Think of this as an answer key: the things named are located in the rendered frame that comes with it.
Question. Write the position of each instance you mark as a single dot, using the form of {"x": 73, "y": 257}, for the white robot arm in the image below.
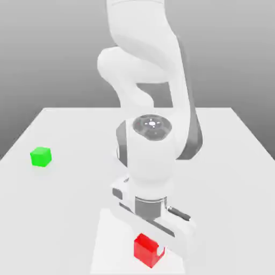
{"x": 150, "y": 159}

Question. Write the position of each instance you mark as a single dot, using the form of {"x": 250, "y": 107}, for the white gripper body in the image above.
{"x": 182, "y": 232}

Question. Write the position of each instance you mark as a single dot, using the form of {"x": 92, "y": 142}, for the small red cube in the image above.
{"x": 144, "y": 250}

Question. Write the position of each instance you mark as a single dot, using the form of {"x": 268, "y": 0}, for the small green cube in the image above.
{"x": 40, "y": 157}

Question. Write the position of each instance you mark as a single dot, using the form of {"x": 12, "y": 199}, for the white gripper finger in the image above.
{"x": 160, "y": 250}

